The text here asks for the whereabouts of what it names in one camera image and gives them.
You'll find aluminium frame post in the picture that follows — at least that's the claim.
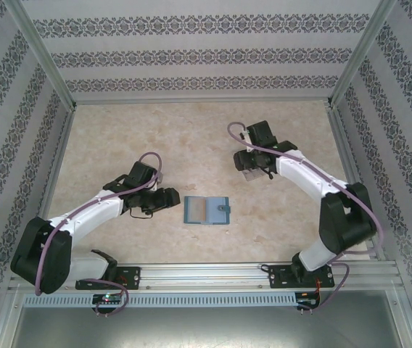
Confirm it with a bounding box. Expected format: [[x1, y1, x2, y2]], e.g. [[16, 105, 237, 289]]
[[8, 0, 78, 109], [327, 0, 401, 109]]

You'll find aluminium side rail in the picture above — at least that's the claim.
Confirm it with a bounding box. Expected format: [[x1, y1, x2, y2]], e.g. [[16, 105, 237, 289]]
[[22, 104, 78, 265], [327, 103, 401, 269]]

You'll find slotted grey cable duct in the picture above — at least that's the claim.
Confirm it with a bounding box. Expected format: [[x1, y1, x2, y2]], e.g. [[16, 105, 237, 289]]
[[22, 292, 297, 307]]

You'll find black base plate right arm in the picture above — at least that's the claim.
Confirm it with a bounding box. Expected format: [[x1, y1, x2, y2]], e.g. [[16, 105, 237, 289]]
[[268, 266, 337, 290]]

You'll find teal card holder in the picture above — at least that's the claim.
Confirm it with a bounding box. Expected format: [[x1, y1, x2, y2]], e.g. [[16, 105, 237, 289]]
[[183, 195, 231, 225]]

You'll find aluminium mounting rail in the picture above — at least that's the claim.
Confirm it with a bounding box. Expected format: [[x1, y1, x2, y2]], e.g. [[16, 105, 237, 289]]
[[9, 262, 403, 291]]

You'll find black base plate left arm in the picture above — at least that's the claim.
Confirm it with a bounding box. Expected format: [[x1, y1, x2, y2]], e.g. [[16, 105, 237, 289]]
[[75, 266, 142, 291]]

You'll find circuit board with green light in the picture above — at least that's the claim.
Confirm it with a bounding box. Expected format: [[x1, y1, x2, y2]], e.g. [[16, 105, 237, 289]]
[[92, 294, 123, 305]]

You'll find grey metal sheet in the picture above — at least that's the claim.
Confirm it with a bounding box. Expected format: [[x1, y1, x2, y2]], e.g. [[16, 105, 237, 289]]
[[8, 307, 412, 348]]

